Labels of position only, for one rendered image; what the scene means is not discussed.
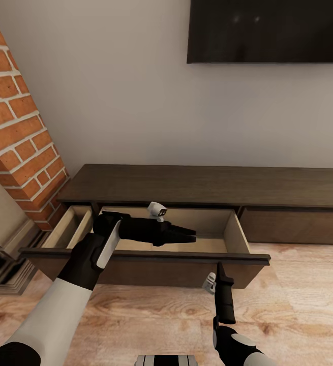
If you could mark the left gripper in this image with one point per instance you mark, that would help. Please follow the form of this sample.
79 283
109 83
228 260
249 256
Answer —
159 233

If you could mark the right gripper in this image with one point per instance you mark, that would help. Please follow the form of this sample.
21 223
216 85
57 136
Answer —
223 289

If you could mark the wood fireplace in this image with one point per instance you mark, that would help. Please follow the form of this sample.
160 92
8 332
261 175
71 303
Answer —
16 230

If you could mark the cabinet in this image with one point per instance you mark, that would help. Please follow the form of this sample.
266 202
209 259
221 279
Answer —
227 206

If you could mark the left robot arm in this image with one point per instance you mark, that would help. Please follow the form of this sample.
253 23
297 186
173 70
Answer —
44 338

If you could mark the wall mounted tv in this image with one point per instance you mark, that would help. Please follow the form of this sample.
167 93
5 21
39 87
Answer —
266 32

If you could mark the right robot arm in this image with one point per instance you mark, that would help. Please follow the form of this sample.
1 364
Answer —
234 349

